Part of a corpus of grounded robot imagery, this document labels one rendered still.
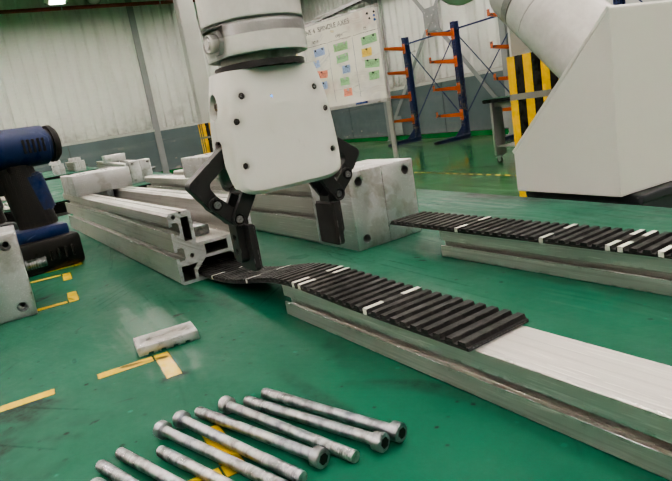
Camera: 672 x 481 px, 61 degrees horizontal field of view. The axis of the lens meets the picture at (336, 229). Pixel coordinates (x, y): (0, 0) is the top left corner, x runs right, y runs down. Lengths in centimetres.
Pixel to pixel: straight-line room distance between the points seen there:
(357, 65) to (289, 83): 601
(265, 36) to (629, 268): 33
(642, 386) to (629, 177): 56
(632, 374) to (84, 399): 35
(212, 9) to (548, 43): 59
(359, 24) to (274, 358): 610
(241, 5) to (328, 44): 629
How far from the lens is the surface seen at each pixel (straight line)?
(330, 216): 51
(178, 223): 67
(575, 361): 31
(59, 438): 41
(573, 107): 84
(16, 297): 72
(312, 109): 48
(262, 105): 46
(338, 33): 664
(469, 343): 32
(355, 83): 651
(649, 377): 30
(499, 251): 56
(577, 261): 51
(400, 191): 71
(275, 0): 47
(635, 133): 84
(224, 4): 47
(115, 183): 123
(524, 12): 98
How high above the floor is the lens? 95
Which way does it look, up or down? 12 degrees down
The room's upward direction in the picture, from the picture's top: 9 degrees counter-clockwise
